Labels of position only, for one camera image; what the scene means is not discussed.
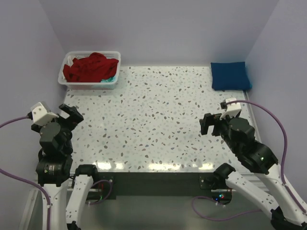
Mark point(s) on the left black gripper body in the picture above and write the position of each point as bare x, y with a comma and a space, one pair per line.
66, 119

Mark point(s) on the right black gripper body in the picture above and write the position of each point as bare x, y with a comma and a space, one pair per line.
210, 124

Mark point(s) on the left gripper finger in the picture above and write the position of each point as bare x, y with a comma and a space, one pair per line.
65, 110
76, 117

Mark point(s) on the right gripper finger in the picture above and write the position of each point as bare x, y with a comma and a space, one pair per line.
204, 123
210, 117

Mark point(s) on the red t shirt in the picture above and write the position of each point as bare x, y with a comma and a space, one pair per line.
93, 68

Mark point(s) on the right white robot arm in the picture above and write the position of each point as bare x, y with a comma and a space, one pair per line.
277, 204

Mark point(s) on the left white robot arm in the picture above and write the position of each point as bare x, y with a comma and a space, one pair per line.
54, 167

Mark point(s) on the white t shirt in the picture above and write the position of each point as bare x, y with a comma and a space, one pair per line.
67, 67

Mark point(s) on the folded blue t shirt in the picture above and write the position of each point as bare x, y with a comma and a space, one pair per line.
230, 76

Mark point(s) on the teal t shirt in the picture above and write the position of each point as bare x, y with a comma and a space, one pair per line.
108, 80

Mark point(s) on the white plastic laundry basket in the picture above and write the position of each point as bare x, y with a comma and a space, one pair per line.
90, 85

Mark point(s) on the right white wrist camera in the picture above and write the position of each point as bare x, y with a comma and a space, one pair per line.
231, 108

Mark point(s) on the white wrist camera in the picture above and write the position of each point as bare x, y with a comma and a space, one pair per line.
231, 108
41, 114

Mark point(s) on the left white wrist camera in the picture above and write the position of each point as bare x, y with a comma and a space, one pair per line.
41, 114

